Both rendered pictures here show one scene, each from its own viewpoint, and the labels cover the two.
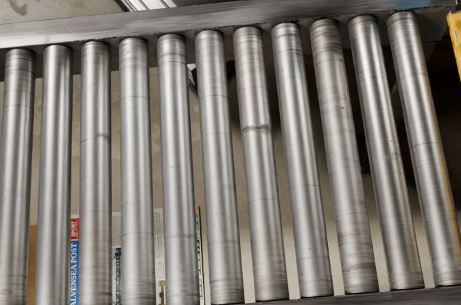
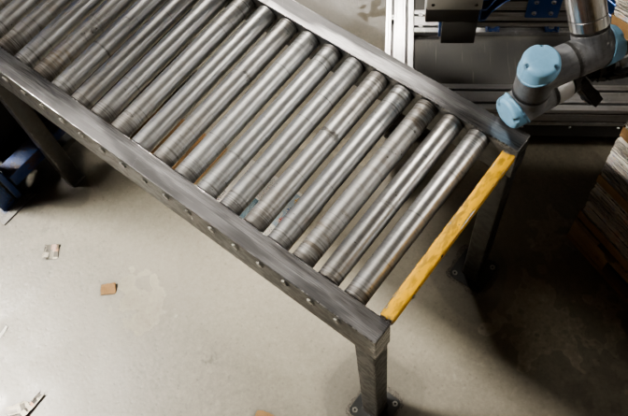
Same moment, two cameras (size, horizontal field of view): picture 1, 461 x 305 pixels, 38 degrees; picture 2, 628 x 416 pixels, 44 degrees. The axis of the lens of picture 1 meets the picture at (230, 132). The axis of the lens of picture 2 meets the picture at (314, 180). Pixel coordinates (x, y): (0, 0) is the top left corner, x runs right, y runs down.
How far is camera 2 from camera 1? 0.80 m
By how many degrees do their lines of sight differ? 18
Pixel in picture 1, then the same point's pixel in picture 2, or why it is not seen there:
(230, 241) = (257, 178)
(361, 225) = (333, 224)
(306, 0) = (428, 82)
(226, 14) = (375, 57)
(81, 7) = (363, 19)
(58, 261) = (166, 120)
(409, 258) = (341, 262)
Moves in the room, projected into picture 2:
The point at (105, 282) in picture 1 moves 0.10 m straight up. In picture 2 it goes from (179, 149) to (167, 124)
